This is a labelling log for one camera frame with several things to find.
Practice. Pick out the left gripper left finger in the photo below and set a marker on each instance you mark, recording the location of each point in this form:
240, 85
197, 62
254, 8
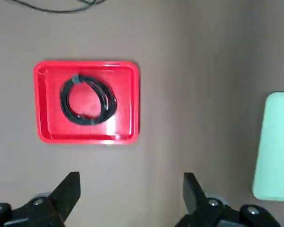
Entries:
56, 205

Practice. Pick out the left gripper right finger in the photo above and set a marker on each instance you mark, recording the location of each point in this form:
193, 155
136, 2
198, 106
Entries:
196, 205

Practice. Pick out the pale green flat tray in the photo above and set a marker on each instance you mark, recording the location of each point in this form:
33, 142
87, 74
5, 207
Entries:
277, 146

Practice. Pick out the red plastic tray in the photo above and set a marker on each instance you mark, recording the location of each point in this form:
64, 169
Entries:
45, 106

